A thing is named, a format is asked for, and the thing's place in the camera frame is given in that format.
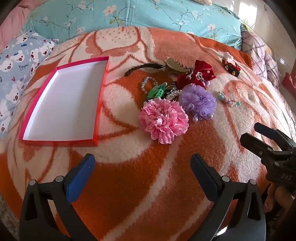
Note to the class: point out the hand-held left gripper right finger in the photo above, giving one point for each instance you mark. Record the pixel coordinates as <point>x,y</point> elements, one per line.
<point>203,178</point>

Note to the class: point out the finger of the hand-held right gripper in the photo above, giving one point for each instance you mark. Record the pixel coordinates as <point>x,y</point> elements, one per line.
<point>254,144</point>
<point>268,131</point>

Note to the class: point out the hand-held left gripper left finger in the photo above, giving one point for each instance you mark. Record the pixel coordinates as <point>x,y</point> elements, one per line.
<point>78,183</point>

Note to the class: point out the purple mesh scrunchie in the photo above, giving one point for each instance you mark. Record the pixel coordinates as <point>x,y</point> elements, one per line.
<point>196,99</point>

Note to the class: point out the shallow red cardboard box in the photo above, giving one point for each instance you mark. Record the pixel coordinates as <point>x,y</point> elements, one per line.
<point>64,104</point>

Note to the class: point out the dark red bow hair clip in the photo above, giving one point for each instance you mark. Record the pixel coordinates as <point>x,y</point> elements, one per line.
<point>198,69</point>

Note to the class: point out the tan claw hair clip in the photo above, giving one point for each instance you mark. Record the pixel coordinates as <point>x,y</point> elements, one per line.
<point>173,64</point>

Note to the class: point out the person's right hand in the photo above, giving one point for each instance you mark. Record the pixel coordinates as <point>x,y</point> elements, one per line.
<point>277,199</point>

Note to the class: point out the red cloth object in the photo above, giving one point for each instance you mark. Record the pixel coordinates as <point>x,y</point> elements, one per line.
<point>290,82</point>

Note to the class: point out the orange and cream blanket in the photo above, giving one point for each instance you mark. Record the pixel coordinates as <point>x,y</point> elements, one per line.
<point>138,166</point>

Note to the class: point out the pink lace scrunchie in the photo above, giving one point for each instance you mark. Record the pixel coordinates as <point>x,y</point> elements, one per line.
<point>161,120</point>

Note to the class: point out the plaid cloth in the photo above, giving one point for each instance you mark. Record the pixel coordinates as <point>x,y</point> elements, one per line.
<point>256,51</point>

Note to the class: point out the white fluff ball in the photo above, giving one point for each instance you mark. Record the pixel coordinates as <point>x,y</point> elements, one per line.
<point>227,55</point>

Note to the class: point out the dark metal hair clip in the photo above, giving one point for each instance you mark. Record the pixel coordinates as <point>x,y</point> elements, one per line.
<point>171,86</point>

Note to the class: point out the green beaded hair clip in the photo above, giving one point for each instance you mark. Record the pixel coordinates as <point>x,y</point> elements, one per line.
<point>155,92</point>

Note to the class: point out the black comb hair clip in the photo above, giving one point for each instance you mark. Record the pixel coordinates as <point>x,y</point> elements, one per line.
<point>143,67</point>

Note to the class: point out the bear print pillow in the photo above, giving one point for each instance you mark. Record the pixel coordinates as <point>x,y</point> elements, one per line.
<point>18,69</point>

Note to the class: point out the cream patterned pillow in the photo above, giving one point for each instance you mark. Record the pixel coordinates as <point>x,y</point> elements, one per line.
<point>203,1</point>

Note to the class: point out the pink quilt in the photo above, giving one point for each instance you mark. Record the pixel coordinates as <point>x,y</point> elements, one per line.
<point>11,25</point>

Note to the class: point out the light blue floral quilt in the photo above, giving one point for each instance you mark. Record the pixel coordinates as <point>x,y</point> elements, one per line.
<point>138,16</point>

